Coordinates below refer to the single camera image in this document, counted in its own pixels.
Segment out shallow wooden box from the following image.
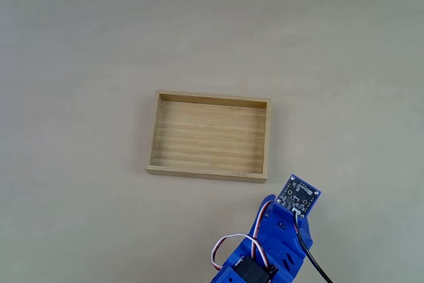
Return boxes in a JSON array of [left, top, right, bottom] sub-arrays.
[[144, 89, 272, 185]]

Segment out white red servo cable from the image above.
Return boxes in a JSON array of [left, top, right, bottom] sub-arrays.
[[210, 202, 278, 272]]

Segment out black camera cable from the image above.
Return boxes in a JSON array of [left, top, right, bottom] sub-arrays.
[[292, 208, 334, 283]]

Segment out blue camera circuit board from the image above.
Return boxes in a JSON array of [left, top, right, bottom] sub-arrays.
[[276, 173, 322, 219]]

